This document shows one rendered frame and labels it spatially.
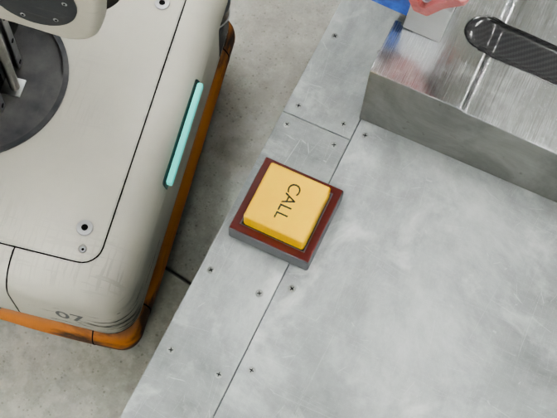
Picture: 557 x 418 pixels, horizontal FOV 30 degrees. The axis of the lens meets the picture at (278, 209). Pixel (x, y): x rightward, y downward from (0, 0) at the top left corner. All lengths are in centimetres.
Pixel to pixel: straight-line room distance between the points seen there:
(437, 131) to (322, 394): 26
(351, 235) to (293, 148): 10
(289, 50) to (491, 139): 107
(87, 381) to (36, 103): 46
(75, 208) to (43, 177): 7
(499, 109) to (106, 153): 78
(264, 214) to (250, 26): 112
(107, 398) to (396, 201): 88
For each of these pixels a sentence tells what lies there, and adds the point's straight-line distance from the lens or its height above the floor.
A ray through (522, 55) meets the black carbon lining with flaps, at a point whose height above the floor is 88.
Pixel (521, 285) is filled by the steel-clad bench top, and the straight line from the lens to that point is 97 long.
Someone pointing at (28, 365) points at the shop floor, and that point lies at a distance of 178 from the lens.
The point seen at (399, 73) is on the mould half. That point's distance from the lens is 94.
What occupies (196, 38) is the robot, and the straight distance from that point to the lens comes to 168.
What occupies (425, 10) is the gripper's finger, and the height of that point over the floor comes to 94.
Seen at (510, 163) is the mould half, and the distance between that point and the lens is 98.
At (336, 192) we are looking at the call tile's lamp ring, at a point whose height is 82.
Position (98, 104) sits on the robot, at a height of 28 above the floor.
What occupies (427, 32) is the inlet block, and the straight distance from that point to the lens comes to 95.
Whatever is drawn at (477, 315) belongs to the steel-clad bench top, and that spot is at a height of 80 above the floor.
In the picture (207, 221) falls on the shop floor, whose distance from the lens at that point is 183.
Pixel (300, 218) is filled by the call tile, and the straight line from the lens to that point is 92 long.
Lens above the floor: 169
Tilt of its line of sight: 67 degrees down
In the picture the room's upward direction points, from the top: 5 degrees clockwise
